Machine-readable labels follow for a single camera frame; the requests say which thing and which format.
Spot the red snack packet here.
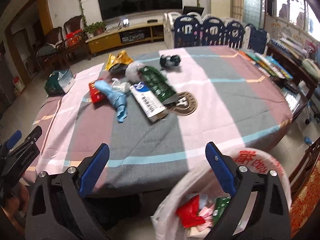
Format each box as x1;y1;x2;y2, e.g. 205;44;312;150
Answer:
88;81;106;104

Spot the white blue carton box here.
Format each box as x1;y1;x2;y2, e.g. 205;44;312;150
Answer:
130;82;169;122

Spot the narrow green snack packet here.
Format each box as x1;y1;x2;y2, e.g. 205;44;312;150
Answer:
138;66;178;105

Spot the yellow chip bag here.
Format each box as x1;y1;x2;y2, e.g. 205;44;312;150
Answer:
105;50;133;74

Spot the white plastic trash bag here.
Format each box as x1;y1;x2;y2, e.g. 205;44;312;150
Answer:
151;148;292;239

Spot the person's left hand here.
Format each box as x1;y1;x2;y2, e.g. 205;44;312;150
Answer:
3;182;30;228

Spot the red floral sofa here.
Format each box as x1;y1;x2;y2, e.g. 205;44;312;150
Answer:
289;138;319;239

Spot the striped pink grey tablecloth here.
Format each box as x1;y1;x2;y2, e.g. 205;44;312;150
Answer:
24;46;293;196

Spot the teal gift box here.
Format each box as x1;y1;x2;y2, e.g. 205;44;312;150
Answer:
44;69;75;96

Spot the crumpled white plastic wrapper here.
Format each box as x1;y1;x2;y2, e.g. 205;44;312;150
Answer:
125;61;145;84

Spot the stack of books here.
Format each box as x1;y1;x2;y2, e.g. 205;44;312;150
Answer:
239;50;293;81

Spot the dark wooden armchair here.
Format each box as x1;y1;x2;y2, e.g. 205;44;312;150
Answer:
36;15;92;69

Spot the crumpled dark green wrapper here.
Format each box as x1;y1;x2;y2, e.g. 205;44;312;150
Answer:
159;55;181;68

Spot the red gift box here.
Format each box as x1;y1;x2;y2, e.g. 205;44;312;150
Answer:
66;29;87;47

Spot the blue white playpen fence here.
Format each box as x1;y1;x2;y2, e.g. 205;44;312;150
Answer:
163;12;270;54

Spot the potted green plant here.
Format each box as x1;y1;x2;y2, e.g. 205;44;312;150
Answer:
85;21;106;36

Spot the wooden TV cabinet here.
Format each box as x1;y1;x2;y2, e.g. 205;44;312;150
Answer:
86;22;164;54

